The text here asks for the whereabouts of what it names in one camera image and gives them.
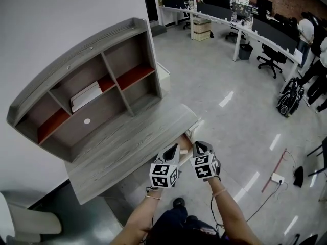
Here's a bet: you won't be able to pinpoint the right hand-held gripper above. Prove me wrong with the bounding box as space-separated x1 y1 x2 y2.
189 140 222 182

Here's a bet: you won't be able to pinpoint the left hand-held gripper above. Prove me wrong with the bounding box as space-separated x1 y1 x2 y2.
149 143 184 190

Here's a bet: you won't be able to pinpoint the person's right forearm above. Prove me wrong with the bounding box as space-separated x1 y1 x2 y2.
205 179 259 245

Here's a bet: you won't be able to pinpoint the person's left forearm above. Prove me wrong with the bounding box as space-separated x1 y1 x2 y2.
109 186 165 245

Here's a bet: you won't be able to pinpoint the person's black shoe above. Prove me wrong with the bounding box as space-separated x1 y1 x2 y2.
173 197 186 210

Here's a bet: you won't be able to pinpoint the person's dark trousers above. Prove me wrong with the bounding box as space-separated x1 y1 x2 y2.
150 208 226 245

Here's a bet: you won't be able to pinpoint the red floor strip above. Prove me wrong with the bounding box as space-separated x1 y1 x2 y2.
262 149 288 194

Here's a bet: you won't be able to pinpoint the white power strip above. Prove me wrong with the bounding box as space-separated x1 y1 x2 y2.
271 173 286 185

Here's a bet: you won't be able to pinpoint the black cloth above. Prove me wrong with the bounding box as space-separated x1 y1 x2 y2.
293 166 305 188

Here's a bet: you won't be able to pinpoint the black and white backpack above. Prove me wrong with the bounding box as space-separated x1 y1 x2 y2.
277 77 305 117

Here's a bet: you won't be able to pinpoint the black trash bin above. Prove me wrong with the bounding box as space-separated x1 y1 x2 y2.
239 43 254 60

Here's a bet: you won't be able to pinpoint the black office chair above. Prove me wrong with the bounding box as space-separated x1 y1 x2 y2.
256 43 288 80

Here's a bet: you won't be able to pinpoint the cardboard boxes under desk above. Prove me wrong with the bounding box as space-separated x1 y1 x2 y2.
193 19 213 41

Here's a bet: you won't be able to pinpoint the dark door mat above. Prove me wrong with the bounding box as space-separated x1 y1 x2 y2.
150 24 168 38

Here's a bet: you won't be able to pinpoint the long white office desk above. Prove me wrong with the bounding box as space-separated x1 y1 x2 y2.
158 4 303 87

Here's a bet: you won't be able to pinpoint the grey wooden shelf unit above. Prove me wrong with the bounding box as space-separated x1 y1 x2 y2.
6 16 164 163

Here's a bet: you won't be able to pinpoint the dark desk divider panel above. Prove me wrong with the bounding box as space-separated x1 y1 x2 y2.
196 3 232 20
251 18 298 54

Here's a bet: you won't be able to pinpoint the sticker-covered monitor back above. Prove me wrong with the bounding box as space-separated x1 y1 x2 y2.
232 3 254 20

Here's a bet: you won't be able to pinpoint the black glass door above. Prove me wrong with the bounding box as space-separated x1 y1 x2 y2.
142 0 160 25

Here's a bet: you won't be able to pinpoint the white plastic chair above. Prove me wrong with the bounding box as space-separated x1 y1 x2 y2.
0 189 63 245

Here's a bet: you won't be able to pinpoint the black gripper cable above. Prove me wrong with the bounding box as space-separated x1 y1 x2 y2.
209 176 226 231
145 186 160 245

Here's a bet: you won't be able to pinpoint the grey floor cable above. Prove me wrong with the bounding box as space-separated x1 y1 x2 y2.
245 182 290 223

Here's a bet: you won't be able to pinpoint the black table frame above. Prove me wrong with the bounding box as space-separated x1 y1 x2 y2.
306 136 327 178

